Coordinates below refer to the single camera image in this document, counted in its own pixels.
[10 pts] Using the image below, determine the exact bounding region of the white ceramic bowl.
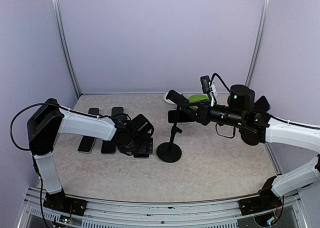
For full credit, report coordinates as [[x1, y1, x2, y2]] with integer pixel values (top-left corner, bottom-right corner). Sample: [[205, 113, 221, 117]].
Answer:
[[163, 92, 176, 106]]

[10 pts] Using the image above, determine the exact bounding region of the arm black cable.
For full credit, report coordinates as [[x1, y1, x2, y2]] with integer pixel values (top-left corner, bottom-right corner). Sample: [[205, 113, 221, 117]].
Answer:
[[211, 72, 320, 139], [9, 102, 131, 151]]

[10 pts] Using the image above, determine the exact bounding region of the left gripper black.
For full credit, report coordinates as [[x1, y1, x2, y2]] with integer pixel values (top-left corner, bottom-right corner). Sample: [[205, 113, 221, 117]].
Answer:
[[120, 135, 153, 154]]

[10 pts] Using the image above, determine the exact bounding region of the dark grey folding phone stand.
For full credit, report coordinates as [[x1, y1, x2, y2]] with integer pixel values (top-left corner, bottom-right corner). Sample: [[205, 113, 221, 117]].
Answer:
[[88, 107, 100, 119]]

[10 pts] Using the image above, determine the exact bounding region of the aluminium frame post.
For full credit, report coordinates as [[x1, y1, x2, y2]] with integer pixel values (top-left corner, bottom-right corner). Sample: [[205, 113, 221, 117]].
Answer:
[[245, 0, 270, 88], [51, 0, 82, 99]]

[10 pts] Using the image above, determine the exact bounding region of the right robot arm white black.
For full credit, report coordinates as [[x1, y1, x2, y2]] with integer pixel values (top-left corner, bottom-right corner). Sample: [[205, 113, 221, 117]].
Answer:
[[177, 84, 320, 210]]

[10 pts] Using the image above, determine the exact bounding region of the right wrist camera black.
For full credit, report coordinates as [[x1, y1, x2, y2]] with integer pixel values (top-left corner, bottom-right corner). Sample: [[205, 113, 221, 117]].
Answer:
[[200, 75, 211, 94]]

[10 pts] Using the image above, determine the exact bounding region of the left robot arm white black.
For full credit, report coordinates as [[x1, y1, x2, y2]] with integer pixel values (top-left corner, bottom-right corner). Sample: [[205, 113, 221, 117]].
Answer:
[[27, 98, 155, 211]]

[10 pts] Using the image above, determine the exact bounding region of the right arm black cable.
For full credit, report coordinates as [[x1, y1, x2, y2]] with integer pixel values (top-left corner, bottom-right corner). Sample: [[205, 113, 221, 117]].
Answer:
[[211, 72, 320, 139]]

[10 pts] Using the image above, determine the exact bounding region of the tall black clamp phone mount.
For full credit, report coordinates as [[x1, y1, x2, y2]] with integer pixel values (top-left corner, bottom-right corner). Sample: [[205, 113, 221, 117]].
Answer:
[[156, 103, 183, 163]]

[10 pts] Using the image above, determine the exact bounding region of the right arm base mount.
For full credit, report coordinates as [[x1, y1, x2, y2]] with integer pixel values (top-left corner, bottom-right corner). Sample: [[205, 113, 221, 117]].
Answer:
[[238, 176, 284, 216]]

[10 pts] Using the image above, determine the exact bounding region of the front aluminium rail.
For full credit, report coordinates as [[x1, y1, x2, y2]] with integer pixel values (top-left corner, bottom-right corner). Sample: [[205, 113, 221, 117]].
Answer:
[[17, 186, 308, 228]]

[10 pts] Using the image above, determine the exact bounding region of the right aluminium frame post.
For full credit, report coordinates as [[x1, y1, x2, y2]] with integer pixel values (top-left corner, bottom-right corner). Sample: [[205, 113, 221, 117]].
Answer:
[[245, 0, 270, 88]]

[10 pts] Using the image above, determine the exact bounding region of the left aluminium frame post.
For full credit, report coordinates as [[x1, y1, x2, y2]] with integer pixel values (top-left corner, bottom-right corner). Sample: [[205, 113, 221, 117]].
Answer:
[[51, 0, 82, 99]]

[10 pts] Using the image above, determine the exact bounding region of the green plate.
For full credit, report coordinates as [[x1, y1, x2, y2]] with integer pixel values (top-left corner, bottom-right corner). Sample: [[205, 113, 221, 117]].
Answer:
[[188, 94, 211, 104]]

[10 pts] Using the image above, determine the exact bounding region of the black phone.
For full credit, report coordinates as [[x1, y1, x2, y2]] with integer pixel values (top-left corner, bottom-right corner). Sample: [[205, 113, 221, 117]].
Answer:
[[100, 140, 116, 155], [133, 152, 150, 159], [254, 95, 271, 112]]

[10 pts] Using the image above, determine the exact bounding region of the phone with clear case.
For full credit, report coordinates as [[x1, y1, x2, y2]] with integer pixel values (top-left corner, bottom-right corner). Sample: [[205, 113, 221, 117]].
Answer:
[[77, 136, 95, 154]]

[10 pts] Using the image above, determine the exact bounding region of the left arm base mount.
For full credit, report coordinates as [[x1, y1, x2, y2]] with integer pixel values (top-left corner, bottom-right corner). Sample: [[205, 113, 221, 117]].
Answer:
[[43, 190, 87, 217]]

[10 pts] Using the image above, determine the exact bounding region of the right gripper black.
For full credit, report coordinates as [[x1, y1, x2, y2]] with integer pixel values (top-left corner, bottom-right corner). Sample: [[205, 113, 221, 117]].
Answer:
[[182, 98, 246, 128]]

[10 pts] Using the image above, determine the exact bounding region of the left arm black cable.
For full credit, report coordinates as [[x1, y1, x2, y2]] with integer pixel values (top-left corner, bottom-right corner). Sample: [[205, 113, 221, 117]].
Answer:
[[9, 102, 131, 151]]

